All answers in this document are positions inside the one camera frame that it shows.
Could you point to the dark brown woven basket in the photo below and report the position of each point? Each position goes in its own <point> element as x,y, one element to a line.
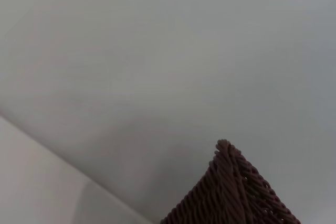
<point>231,192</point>

